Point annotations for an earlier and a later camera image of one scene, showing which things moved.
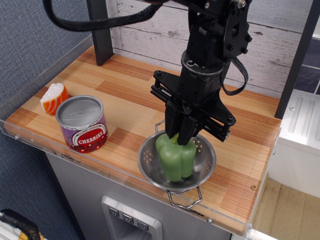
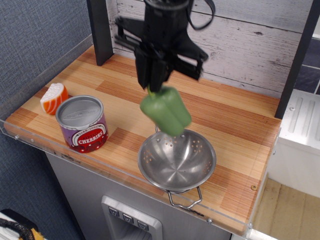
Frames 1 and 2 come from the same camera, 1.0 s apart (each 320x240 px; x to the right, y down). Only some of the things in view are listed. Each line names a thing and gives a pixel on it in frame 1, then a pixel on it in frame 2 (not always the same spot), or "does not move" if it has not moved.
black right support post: [299, 59] does not move
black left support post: [102, 38] does not move
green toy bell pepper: [178, 160] -> [167, 109]
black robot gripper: [197, 90] -> [162, 36]
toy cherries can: [83, 123] does not move
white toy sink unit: [295, 160] does not move
